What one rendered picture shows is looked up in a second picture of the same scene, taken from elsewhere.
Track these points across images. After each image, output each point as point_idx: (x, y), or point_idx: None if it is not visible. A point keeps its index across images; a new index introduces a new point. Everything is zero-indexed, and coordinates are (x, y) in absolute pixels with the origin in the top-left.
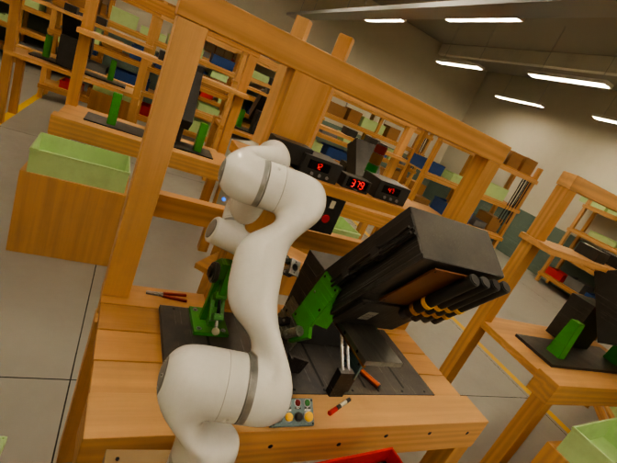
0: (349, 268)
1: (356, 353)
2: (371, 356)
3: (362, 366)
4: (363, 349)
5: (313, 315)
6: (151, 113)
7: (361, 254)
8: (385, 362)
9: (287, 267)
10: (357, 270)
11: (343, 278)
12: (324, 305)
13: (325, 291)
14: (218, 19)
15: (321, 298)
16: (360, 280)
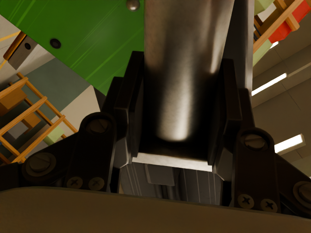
0: (166, 187)
1: (23, 44)
2: (37, 55)
3: (5, 57)
4: (41, 46)
5: (29, 15)
6: None
7: (208, 193)
8: (47, 53)
9: (168, 124)
10: (163, 187)
11: (143, 165)
12: (75, 65)
13: (127, 64)
14: None
15: (102, 49)
16: (144, 171)
